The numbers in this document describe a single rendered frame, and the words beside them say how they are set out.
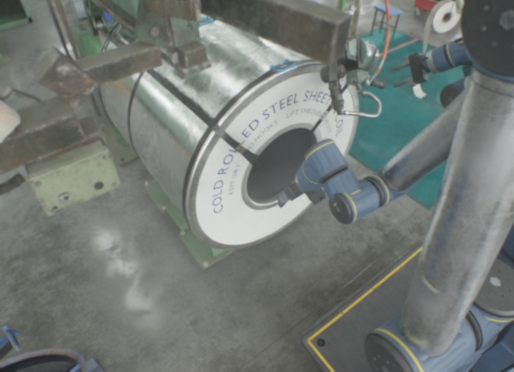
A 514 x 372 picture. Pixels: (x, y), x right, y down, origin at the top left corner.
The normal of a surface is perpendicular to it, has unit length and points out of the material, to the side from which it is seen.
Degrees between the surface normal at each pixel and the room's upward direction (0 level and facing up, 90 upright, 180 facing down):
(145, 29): 90
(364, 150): 0
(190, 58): 90
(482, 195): 85
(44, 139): 90
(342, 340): 0
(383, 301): 0
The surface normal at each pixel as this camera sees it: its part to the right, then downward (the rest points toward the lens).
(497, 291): 0.00, -0.70
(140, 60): 0.60, 0.57
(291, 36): -0.63, 0.55
